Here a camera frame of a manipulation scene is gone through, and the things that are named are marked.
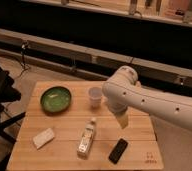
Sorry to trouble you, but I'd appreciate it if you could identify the translucent plastic cup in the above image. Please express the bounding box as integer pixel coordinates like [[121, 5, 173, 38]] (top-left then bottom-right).
[[88, 87, 102, 108]]

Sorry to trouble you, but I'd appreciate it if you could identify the black cable on floor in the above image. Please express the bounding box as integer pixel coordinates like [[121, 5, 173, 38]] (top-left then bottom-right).
[[13, 39, 32, 81]]

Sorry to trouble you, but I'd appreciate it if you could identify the clear plastic bottle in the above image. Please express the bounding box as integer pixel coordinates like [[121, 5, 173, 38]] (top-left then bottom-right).
[[77, 117, 96, 158]]

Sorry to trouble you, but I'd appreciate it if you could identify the white sponge block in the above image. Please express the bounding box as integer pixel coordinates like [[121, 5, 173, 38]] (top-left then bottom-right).
[[33, 128, 55, 149]]

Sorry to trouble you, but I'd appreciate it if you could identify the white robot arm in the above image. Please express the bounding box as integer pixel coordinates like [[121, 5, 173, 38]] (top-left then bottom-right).
[[102, 66, 192, 131]]

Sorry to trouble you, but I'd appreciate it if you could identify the green ceramic bowl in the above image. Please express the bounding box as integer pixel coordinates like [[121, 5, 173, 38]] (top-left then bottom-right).
[[40, 86, 72, 113]]

